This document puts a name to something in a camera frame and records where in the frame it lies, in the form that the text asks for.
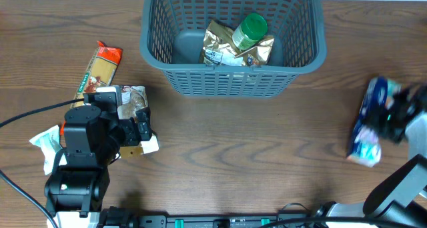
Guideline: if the blue tissue pack box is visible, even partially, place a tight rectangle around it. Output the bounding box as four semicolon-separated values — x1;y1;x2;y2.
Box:
346;77;402;167

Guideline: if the gold foil coffee bag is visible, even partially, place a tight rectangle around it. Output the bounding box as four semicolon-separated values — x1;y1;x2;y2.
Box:
199;20;274;67

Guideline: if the green lid glass jar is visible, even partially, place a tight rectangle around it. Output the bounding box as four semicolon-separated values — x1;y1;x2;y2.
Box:
232;13;268;51

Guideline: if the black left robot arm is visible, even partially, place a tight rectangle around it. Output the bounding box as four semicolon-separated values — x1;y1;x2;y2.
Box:
45;104;152;217

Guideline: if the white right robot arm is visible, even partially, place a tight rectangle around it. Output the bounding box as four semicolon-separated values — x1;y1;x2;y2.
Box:
319;85;426;227

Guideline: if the brown white snack bag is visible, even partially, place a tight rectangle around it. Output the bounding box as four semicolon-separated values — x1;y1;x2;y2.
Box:
117;85;159;159

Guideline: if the spaghetti pasta packet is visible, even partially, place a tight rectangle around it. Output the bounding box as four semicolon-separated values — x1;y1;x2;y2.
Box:
74;41;123;99

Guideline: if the white crumpled packet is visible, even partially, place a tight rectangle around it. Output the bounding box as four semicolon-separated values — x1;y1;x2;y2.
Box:
29;125;62;175

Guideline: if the grey plastic basket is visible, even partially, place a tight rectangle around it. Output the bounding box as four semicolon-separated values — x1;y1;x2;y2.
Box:
140;0;327;97

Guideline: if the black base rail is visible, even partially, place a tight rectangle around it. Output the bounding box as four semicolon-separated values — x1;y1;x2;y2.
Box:
96;206;324;228

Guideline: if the black left camera cable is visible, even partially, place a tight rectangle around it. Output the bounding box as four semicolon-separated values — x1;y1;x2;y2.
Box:
0;97;85;126

